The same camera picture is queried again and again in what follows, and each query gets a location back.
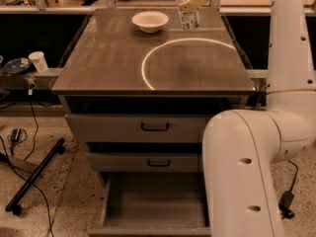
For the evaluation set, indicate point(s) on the clear plastic water bottle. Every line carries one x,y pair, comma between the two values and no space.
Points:
189,19

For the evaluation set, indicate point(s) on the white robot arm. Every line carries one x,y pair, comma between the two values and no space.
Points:
239,146

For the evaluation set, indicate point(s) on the grey drawer cabinet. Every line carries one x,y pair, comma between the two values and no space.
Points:
117,69

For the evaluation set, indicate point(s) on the open bottom drawer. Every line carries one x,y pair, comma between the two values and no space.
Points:
153,205

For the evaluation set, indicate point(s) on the white paper bowl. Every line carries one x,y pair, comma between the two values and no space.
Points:
150,22

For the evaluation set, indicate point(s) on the white paper cup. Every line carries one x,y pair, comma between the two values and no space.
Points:
38,60

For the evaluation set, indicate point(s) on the dark blue bowl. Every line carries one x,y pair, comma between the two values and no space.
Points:
17,66

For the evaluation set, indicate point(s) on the black power adapter right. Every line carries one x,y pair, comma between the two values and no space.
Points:
285,203

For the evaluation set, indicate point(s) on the black power adapter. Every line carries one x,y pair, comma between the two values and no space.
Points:
285,203
15,136

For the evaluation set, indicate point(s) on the black power adapter left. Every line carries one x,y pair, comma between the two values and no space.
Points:
15,136

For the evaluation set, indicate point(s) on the top drawer with black handle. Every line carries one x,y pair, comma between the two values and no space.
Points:
136,128

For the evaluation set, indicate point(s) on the drawer with black handle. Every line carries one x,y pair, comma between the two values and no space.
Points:
136,128
145,162

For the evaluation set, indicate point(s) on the middle drawer with black handle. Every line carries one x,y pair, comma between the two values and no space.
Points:
145,162

